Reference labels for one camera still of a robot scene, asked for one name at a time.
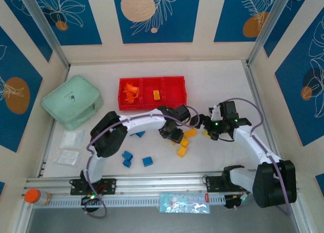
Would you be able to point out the yellow sloped lego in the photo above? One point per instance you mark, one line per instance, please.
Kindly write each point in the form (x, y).
(190, 133)

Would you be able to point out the blue lego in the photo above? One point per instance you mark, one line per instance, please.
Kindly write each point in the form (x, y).
(147, 161)
(137, 134)
(127, 155)
(127, 163)

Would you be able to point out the yellow long rounded lego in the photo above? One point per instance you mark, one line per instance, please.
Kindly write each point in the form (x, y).
(156, 95)

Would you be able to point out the orange long lego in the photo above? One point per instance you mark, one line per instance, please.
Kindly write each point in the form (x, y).
(127, 97)

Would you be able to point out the orange curved lego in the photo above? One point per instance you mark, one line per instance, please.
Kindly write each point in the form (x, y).
(132, 87)

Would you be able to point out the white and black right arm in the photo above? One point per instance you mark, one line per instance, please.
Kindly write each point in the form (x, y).
(246, 144)

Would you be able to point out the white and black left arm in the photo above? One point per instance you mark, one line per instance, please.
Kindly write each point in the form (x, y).
(141, 120)

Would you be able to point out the red three-compartment container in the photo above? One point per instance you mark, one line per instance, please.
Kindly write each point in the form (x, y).
(174, 91)

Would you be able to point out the blue printed packet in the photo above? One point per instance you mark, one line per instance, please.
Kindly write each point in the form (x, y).
(184, 203)

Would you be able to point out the clear plastic bag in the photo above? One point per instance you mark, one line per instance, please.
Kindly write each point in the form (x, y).
(73, 138)
(67, 157)

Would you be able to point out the mint green zipper pouch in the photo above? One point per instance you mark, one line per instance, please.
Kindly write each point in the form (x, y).
(71, 101)

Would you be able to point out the bottle with orange cap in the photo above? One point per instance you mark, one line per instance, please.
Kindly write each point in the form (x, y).
(35, 196)

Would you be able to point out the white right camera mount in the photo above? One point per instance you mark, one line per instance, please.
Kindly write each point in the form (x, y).
(214, 113)

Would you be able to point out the aluminium table edge rail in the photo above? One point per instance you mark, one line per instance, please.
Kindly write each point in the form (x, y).
(50, 131)
(260, 103)

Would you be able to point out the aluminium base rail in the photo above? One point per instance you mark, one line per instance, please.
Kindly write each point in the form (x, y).
(157, 181)

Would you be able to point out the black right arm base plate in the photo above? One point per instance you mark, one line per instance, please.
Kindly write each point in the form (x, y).
(213, 185)

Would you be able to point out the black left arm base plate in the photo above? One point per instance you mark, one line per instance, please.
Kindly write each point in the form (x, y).
(108, 186)

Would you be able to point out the aluminium frame post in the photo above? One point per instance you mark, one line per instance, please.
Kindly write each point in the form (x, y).
(268, 25)
(43, 25)

